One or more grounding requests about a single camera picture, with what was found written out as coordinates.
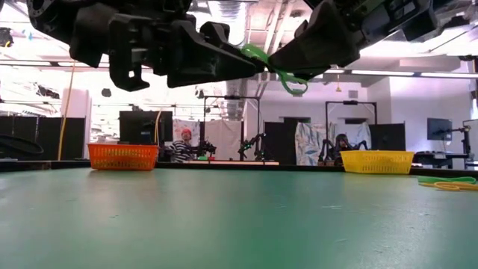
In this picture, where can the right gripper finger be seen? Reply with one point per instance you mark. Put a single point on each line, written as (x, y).
(317, 48)
(300, 29)

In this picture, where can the green rubber band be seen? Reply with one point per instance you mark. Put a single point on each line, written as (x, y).
(444, 179)
(287, 80)

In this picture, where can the long ceiling light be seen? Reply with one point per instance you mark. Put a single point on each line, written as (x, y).
(411, 73)

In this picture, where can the wall-mounted screen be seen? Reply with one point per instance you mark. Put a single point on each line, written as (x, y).
(439, 129)

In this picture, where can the yellow plastic basket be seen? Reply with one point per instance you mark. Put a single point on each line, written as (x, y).
(377, 161)

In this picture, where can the black round ceiling fixture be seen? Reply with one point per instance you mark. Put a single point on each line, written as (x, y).
(199, 93)
(106, 92)

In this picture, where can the black camera stand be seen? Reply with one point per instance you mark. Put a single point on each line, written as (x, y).
(466, 142)

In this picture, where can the pile of bands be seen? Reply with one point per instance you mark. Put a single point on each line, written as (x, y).
(448, 186)

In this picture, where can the black aluminium table frame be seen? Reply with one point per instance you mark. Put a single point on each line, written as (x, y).
(67, 164)

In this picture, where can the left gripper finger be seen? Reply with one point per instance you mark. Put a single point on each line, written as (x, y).
(209, 60)
(220, 33)

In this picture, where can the patterned hanging cloth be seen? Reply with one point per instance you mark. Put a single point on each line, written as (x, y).
(308, 143)

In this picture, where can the black monitor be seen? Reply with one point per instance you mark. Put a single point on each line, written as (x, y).
(143, 127)

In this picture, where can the green table mat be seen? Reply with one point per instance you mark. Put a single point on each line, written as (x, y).
(239, 224)

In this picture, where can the black partition panel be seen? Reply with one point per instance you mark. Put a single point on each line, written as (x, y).
(41, 134)
(392, 134)
(280, 142)

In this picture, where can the white hanging cloth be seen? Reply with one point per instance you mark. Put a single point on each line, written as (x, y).
(224, 138)

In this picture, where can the person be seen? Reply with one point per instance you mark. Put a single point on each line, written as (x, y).
(343, 143)
(182, 147)

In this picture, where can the black metal stand frame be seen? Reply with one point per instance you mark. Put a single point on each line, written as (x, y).
(351, 102)
(231, 97)

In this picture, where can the small background robot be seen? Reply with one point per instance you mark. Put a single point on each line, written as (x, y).
(254, 143)

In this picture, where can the orange plastic basket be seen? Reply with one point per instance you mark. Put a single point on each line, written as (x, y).
(123, 157)

